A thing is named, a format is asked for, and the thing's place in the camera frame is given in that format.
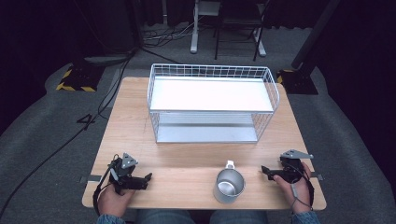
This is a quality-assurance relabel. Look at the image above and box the metal cup with handle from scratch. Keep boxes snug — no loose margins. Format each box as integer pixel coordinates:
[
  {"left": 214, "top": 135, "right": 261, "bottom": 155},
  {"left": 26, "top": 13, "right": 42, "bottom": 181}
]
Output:
[{"left": 212, "top": 160, "right": 247, "bottom": 205}]

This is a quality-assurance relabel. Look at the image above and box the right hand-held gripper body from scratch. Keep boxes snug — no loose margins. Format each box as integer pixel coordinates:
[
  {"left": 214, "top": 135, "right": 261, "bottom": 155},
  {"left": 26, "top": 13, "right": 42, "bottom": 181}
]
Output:
[{"left": 270, "top": 148, "right": 315, "bottom": 185}]

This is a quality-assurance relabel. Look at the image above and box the black metal chair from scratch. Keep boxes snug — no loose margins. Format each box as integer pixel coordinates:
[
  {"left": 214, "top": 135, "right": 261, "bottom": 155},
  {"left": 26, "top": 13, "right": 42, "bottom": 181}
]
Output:
[{"left": 213, "top": 0, "right": 271, "bottom": 62}]

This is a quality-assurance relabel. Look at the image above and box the white desk leg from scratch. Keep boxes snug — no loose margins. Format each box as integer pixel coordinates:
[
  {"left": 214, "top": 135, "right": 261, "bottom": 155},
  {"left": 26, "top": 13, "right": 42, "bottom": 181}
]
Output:
[
  {"left": 253, "top": 27, "right": 268, "bottom": 58},
  {"left": 190, "top": 0, "right": 201, "bottom": 54}
]

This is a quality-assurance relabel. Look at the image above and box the long black floor cable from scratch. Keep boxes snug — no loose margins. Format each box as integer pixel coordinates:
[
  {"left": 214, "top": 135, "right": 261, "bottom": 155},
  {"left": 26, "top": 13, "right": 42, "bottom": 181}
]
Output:
[{"left": 0, "top": 52, "right": 135, "bottom": 211}]

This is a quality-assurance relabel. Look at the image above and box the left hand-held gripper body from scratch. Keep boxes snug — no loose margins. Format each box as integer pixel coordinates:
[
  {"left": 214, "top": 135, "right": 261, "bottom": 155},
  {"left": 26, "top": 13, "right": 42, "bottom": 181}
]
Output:
[{"left": 108, "top": 151, "right": 149, "bottom": 196}]

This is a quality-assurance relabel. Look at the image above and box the person's right hand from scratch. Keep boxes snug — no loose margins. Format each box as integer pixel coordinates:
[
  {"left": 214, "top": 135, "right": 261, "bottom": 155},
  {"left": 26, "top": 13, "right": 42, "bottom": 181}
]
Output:
[{"left": 273, "top": 161, "right": 313, "bottom": 215}]

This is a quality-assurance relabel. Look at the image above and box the grey right gripper cable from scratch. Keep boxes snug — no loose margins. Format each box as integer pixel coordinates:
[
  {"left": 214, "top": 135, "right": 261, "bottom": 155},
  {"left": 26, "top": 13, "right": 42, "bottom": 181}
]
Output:
[{"left": 290, "top": 182, "right": 314, "bottom": 213}]

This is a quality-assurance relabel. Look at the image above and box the grey tape strip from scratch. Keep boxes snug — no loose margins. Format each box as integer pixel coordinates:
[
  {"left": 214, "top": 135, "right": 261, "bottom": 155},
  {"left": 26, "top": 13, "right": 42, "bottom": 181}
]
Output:
[
  {"left": 309, "top": 170, "right": 325, "bottom": 182},
  {"left": 78, "top": 175, "right": 103, "bottom": 185}
]

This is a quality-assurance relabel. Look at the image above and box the white wire shelf rack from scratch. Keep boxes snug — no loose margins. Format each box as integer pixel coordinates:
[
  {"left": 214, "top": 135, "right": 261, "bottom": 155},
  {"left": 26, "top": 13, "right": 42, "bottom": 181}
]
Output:
[{"left": 146, "top": 63, "right": 281, "bottom": 145}]

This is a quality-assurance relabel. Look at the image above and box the bundle of floor cables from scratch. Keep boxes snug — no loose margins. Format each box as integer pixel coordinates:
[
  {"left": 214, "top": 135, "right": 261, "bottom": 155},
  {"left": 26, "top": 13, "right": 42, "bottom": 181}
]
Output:
[{"left": 141, "top": 17, "right": 204, "bottom": 49}]

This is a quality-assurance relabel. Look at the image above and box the black yellow striped stand base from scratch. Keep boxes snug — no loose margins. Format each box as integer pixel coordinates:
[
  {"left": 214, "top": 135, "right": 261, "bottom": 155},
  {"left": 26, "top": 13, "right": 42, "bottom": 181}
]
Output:
[
  {"left": 276, "top": 67, "right": 319, "bottom": 95},
  {"left": 55, "top": 63, "right": 106, "bottom": 93}
]

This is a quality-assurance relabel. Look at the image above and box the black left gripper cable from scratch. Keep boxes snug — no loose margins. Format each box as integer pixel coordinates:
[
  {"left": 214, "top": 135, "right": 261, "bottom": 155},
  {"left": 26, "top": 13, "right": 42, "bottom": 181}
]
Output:
[{"left": 92, "top": 158, "right": 120, "bottom": 217}]

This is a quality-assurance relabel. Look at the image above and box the person's left hand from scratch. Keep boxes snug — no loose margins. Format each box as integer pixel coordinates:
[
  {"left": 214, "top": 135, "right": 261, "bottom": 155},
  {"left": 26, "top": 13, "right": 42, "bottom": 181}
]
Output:
[{"left": 97, "top": 182, "right": 136, "bottom": 218}]

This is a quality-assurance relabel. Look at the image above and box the black stand pole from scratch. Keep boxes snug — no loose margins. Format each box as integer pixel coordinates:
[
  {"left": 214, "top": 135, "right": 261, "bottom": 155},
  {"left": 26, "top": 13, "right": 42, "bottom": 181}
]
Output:
[{"left": 290, "top": 0, "right": 342, "bottom": 71}]

